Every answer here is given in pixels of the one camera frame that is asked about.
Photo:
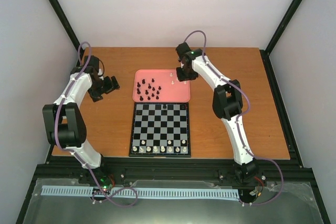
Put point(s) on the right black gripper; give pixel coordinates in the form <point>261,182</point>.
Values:
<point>181,78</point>

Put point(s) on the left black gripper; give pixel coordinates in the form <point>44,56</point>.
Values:
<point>95,95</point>

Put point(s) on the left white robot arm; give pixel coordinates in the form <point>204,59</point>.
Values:
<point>64,124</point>

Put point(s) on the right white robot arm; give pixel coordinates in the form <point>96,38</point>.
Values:
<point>227,104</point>

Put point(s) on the pink plastic tray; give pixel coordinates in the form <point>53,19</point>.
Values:
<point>165,86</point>

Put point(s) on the black and white chessboard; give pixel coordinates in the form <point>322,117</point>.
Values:
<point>156,126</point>

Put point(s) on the clear acrylic sheet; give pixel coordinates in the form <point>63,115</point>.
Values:
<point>294,204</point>

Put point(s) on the black aluminium frame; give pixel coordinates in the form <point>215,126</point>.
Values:
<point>205,170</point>

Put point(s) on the light blue cable duct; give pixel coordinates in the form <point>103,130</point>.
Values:
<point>142,193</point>

